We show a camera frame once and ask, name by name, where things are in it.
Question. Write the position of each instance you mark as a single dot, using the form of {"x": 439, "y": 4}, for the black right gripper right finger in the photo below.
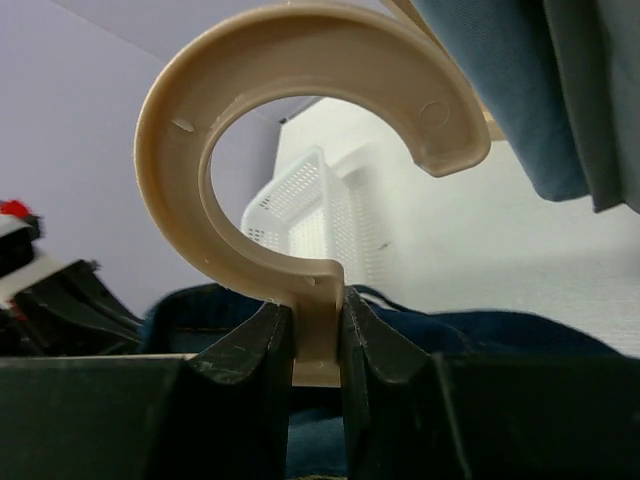
{"x": 398, "y": 418}

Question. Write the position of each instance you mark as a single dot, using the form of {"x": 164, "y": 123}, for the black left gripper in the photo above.
{"x": 68, "y": 313}

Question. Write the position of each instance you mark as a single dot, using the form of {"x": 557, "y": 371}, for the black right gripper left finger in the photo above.
{"x": 226, "y": 414}

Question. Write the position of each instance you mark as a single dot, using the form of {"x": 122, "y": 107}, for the dark blue denim skirt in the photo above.
{"x": 192, "y": 319}

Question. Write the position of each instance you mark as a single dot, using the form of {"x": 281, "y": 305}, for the beige plastic hanger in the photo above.
{"x": 196, "y": 171}

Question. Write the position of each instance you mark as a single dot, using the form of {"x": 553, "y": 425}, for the light blue denim jacket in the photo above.
{"x": 504, "y": 49}

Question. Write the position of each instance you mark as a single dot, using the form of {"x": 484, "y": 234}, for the white plastic basket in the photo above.
{"x": 309, "y": 211}

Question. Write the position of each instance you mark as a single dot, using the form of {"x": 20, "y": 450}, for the grey garment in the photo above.
{"x": 596, "y": 44}

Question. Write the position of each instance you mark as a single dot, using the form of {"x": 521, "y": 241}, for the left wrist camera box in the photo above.
{"x": 23, "y": 263}

